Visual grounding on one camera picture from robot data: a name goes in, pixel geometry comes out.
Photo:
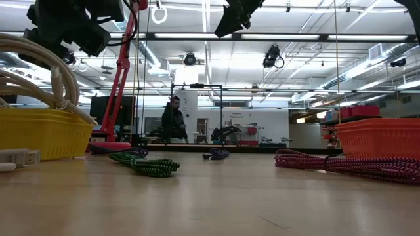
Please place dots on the small red storage bin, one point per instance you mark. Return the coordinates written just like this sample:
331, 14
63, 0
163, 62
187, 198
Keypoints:
345, 112

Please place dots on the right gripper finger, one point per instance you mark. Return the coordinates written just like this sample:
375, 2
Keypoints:
234, 21

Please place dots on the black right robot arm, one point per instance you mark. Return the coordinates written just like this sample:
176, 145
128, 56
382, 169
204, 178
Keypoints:
413, 13

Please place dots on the orange plastic basket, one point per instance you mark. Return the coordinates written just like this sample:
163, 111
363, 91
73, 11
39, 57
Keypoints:
380, 137

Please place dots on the black overhead frame bar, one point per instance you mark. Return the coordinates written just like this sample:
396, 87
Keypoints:
236, 36

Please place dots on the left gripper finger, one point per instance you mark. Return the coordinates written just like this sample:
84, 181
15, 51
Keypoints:
28, 36

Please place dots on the large red storage bin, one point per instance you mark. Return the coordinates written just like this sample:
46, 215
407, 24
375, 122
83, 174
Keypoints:
365, 110

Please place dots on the yellow plastic basket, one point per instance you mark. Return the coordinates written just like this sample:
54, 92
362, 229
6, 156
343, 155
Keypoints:
49, 137

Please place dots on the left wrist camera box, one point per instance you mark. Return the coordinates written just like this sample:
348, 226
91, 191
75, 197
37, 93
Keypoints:
95, 37

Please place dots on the red background crates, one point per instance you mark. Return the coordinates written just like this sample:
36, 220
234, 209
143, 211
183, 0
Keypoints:
252, 131

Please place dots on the black background frame stand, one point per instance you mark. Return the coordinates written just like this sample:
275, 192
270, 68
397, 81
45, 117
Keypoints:
197, 86

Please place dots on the black background robot arm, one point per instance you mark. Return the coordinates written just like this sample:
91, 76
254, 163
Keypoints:
223, 132

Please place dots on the black table edge rail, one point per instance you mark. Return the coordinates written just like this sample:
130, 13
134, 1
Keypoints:
256, 150

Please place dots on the black monitor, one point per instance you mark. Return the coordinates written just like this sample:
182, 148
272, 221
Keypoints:
96, 109

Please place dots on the person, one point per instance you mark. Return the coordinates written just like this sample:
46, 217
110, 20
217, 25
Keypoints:
172, 121

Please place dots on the silver air duct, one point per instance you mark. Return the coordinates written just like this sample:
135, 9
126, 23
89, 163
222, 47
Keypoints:
393, 50

